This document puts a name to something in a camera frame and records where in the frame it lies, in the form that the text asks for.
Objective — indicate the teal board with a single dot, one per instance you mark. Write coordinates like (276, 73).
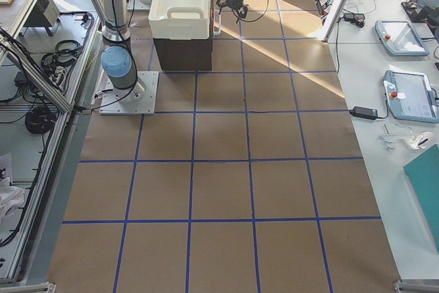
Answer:
(423, 175)

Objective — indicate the teach pendant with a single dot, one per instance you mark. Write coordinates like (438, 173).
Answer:
(400, 38)
(410, 96)

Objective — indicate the white plastic tray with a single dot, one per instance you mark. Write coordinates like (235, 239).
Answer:
(180, 19)

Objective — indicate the lower teach pendant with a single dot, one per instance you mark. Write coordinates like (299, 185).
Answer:
(410, 96)

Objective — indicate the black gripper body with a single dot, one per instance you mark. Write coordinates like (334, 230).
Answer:
(233, 3)

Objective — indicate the grey electronics box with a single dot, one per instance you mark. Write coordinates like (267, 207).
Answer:
(44, 14)

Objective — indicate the black power adapter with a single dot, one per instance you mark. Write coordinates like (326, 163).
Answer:
(364, 113)

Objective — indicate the white drawer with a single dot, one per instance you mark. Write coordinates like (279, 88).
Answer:
(217, 22)

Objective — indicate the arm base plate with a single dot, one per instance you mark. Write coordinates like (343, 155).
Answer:
(140, 101)

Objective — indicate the dark wooden drawer cabinet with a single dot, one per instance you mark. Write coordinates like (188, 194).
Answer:
(184, 55)

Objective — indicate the upper teach pendant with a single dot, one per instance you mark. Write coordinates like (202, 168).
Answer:
(400, 38)

